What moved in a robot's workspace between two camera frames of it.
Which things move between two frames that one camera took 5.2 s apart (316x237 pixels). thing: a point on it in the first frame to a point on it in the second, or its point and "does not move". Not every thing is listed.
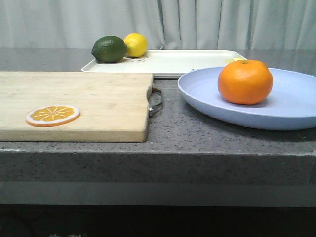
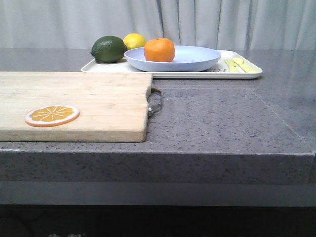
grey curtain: [165, 24] does not move
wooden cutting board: [114, 107] does not move
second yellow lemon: [137, 44] does not move
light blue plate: [291, 104] to [187, 59]
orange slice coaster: [52, 115] does not move
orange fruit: [246, 82] to [159, 50]
